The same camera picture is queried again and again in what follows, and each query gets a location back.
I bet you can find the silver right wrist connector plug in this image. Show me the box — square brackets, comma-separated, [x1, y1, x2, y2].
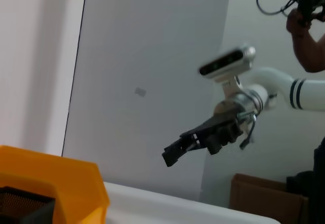
[238, 111, 257, 121]

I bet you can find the person's bare forearm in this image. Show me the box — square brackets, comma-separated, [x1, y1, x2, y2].
[290, 28, 325, 74]

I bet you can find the yellow plastic bin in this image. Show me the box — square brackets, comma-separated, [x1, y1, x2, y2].
[0, 145, 110, 224]

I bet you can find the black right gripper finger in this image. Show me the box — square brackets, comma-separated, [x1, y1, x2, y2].
[177, 124, 206, 152]
[162, 139, 188, 168]

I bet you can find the black mesh pen holder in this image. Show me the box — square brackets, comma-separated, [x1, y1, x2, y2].
[0, 185, 56, 224]

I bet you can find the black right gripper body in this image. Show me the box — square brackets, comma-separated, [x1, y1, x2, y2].
[202, 115, 244, 155]

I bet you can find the person's hand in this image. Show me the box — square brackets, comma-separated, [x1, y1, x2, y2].
[286, 7, 313, 33]

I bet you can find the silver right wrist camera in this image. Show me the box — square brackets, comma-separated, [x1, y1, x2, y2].
[198, 45, 256, 100]

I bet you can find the person's dark clothing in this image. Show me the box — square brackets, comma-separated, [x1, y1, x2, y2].
[286, 136, 325, 224]

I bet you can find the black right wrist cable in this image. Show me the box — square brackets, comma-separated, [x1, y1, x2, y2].
[240, 114, 257, 150]

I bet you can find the brown cardboard box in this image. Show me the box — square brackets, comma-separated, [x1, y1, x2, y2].
[230, 173, 309, 224]

